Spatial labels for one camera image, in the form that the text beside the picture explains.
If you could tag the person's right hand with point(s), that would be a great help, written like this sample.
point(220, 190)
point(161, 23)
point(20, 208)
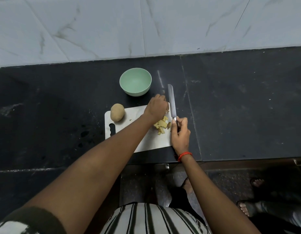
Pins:
point(181, 138)

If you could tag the person's left hand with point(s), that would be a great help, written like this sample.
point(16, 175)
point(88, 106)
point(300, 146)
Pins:
point(155, 107)

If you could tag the person's left fingers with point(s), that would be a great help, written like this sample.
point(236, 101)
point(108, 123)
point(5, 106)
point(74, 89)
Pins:
point(162, 99)

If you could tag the person's right thumb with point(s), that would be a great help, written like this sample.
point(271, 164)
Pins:
point(173, 129)

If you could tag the steel kitchen knife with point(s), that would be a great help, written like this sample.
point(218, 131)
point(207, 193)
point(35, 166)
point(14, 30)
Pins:
point(172, 99)

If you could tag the person's right forearm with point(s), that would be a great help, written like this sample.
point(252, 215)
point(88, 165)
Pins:
point(209, 192)

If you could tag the person's left forearm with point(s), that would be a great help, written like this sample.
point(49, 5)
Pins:
point(97, 165)

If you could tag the pile of diced potato pieces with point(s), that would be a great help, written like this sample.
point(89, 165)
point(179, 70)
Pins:
point(161, 124)

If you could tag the red thread wristband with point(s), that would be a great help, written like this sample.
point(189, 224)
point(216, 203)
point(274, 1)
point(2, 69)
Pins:
point(184, 155)

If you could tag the pale green bowl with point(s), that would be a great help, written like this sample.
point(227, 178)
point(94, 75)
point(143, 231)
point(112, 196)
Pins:
point(135, 81)

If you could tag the white plastic cutting board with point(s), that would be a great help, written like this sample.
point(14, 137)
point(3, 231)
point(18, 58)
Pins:
point(131, 126)

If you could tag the whole brown potato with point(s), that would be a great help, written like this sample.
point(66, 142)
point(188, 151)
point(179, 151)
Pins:
point(117, 112)

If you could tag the person's bare foot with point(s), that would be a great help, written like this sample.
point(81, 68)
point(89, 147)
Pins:
point(187, 186)

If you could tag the black trousers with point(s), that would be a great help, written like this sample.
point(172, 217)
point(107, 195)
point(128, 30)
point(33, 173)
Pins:
point(181, 201)

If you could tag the black white striped shirt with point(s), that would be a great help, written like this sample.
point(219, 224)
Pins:
point(150, 220)

